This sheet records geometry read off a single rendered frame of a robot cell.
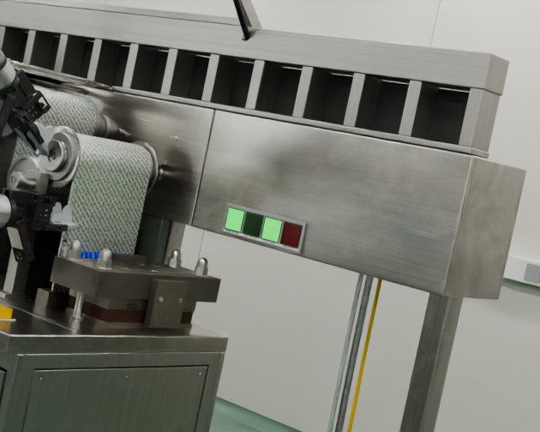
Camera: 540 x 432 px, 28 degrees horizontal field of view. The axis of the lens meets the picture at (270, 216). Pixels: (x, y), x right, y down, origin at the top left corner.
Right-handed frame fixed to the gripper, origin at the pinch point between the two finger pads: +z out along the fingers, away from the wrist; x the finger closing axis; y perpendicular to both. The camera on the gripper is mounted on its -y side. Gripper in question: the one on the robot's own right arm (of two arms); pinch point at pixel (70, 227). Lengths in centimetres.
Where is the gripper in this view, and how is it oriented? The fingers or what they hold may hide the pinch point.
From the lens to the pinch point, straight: 257.7
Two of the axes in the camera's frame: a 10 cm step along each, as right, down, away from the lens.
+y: 2.0, -9.8, -0.6
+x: -7.5, -1.9, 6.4
